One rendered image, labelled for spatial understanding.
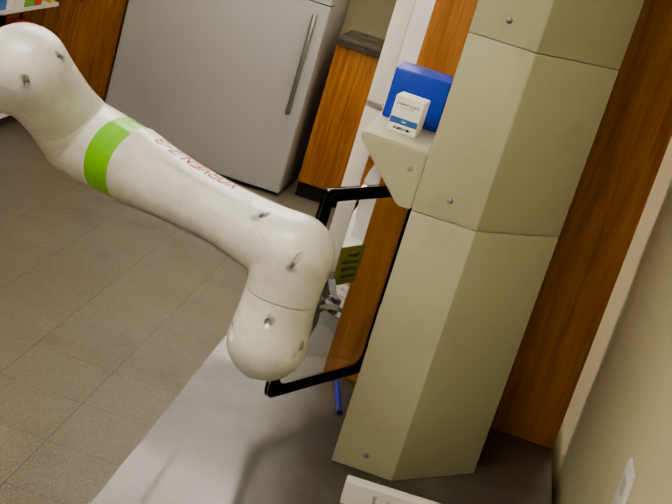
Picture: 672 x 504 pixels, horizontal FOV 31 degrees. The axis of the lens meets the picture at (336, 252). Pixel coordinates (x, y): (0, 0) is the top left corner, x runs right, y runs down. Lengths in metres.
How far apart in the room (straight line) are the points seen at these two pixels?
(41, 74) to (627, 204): 1.15
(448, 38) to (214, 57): 4.85
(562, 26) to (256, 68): 5.17
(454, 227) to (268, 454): 0.50
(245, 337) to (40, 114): 0.43
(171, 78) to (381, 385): 5.23
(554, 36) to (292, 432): 0.83
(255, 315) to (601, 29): 0.77
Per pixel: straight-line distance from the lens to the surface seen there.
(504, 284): 2.09
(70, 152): 1.81
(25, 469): 3.76
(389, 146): 1.97
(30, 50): 1.71
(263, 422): 2.21
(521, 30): 1.93
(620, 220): 2.36
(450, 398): 2.13
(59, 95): 1.74
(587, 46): 2.01
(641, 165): 2.34
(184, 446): 2.06
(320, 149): 7.17
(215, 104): 7.13
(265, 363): 1.62
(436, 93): 2.13
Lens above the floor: 1.90
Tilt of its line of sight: 17 degrees down
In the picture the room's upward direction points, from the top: 17 degrees clockwise
